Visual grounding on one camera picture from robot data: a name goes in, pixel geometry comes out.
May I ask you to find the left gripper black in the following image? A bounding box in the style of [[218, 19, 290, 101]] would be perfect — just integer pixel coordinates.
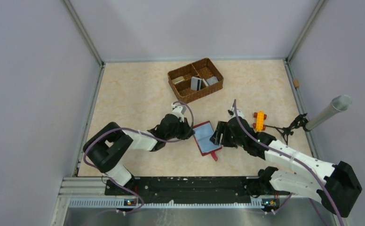
[[166, 117, 195, 140]]

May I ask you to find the red leather card holder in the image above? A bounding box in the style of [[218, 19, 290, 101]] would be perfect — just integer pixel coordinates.
[[193, 121, 222, 161]]

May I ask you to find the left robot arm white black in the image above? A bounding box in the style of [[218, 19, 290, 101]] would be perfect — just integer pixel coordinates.
[[83, 114, 195, 195]]

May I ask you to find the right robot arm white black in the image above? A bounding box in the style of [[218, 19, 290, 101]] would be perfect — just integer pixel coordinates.
[[210, 117, 362, 218]]

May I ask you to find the striped grey card upright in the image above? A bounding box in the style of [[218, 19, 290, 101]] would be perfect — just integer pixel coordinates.
[[190, 77, 202, 91]]

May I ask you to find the yellow toy brick car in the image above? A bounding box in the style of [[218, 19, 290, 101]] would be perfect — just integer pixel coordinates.
[[253, 111, 267, 132]]

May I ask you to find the brown wicker divided basket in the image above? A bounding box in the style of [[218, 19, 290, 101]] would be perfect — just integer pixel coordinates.
[[167, 58, 224, 103]]

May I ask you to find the black mini tripod stand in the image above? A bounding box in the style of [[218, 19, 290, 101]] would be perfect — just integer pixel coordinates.
[[265, 113, 309, 144]]

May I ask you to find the small tan block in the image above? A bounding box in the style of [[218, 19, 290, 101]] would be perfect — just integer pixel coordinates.
[[293, 79, 300, 89]]

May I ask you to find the silver metal tube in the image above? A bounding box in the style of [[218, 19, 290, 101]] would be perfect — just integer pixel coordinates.
[[304, 95, 352, 131]]

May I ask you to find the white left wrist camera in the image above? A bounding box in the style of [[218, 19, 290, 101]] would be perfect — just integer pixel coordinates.
[[171, 104, 187, 122]]

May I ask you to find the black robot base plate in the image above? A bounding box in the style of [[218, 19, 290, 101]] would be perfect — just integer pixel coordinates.
[[104, 177, 289, 204]]

